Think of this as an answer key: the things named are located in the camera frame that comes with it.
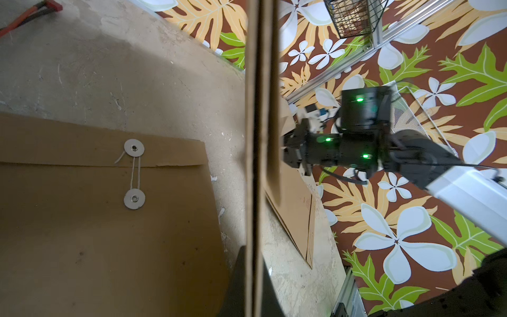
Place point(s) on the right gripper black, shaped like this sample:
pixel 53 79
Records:
pixel 304 148

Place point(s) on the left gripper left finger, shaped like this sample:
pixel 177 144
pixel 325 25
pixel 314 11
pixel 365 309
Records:
pixel 234 300

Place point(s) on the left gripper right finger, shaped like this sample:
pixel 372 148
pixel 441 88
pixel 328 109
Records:
pixel 270 306

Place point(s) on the brown kraft file bag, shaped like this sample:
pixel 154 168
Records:
pixel 261 77
pixel 98 222
pixel 287 192

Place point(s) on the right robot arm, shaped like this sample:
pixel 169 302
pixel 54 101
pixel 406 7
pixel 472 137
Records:
pixel 364 141

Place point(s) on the white wire basket right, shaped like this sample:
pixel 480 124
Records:
pixel 408 113

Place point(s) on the black wire basket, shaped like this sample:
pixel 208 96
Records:
pixel 353 18

